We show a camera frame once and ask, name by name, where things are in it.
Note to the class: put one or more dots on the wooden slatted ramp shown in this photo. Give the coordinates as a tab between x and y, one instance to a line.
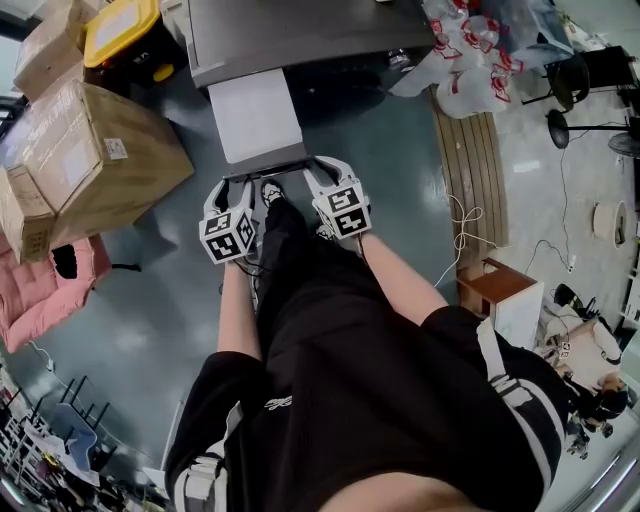
470	160

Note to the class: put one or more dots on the blue chair black legs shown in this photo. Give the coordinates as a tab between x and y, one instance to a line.
75	435

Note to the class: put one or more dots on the person's shoe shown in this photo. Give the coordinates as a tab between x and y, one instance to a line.
325	231
272	192

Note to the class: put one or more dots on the person's right forearm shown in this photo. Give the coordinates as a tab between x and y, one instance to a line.
400	280

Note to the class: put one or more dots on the white plastic bags cluster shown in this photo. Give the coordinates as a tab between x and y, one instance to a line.
465	95

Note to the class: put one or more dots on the person's right shoe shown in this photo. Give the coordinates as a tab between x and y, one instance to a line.
325	231

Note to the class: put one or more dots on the pink cushion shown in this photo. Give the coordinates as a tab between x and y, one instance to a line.
40	305

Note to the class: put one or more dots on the person's black trousers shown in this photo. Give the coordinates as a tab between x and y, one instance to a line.
300	260

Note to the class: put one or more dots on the round white coffee table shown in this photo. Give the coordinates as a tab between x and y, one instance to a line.
607	222

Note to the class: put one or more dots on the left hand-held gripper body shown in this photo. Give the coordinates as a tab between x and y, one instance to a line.
227	237

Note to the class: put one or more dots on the blue-tinted plastic bag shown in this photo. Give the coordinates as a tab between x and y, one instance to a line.
545	25

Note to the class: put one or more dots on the white-topped brown desk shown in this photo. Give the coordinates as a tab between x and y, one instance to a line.
500	290

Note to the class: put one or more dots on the small long cardboard box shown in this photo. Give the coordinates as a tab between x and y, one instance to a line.
25	200

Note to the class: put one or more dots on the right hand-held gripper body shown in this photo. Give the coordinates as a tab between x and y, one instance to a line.
345	212

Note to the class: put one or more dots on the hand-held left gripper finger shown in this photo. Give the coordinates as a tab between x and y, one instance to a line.
210	205
250	197

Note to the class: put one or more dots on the large cardboard box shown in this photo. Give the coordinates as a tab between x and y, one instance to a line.
125	150

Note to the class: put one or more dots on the white drawer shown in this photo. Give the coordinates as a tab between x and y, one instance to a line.
255	115

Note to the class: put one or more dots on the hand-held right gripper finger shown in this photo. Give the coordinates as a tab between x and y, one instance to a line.
315	191
346	176

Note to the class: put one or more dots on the person's left shoe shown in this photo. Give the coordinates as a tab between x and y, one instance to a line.
272	192

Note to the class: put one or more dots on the person's left forearm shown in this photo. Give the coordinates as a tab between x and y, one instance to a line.
235	310

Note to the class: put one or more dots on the black floor fan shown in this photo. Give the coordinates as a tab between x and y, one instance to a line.
557	127

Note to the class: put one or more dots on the black round-back chair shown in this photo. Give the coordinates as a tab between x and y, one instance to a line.
567	80

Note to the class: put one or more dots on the black cabinet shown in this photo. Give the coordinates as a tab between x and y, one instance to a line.
605	67

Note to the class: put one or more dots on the person's black shirt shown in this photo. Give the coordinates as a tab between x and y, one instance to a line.
375	400

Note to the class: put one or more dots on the yellow-lidded black bin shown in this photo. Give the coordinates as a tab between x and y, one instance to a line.
120	30

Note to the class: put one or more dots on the tape-wrapped cardboard box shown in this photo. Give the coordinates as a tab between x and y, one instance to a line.
45	55

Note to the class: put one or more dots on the small white socket adapter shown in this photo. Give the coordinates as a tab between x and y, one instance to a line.
571	262

